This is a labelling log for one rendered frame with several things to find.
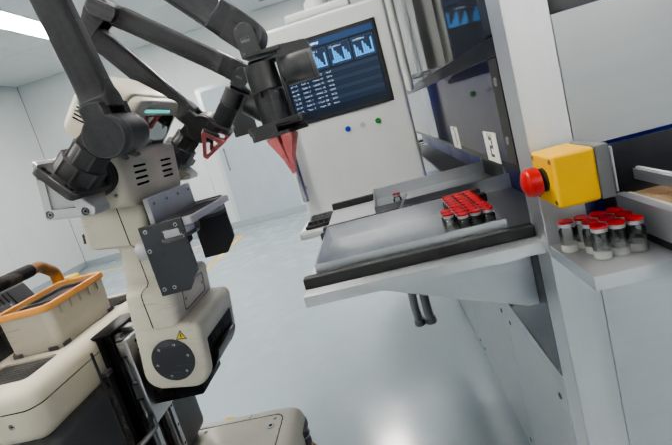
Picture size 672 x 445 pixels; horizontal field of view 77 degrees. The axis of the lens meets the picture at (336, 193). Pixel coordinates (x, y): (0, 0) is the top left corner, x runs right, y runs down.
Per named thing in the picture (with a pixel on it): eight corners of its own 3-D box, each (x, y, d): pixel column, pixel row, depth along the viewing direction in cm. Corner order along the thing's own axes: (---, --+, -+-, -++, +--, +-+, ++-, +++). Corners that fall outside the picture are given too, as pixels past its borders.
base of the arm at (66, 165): (75, 164, 86) (29, 172, 74) (95, 132, 85) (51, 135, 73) (110, 189, 87) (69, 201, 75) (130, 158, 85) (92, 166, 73)
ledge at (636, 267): (646, 235, 64) (644, 223, 63) (716, 265, 51) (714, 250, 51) (551, 257, 65) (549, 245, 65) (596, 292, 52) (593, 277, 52)
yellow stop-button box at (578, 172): (589, 186, 61) (580, 138, 60) (618, 196, 54) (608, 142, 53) (536, 199, 62) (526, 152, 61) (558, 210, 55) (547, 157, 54)
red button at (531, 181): (546, 189, 60) (541, 162, 60) (559, 194, 57) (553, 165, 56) (520, 196, 61) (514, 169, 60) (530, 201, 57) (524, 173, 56)
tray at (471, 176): (483, 172, 130) (480, 161, 129) (511, 186, 104) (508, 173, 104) (375, 200, 134) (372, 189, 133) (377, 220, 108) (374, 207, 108)
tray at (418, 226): (472, 205, 98) (468, 191, 97) (510, 237, 72) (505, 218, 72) (331, 240, 101) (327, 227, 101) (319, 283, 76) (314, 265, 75)
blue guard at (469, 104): (408, 127, 260) (401, 98, 257) (522, 165, 70) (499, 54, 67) (407, 127, 260) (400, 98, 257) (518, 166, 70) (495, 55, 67)
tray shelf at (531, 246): (480, 176, 135) (479, 170, 135) (598, 240, 66) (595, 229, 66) (335, 213, 140) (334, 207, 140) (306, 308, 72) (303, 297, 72)
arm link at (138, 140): (88, 144, 82) (71, 147, 77) (114, 101, 80) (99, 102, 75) (129, 172, 83) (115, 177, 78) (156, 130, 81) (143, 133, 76)
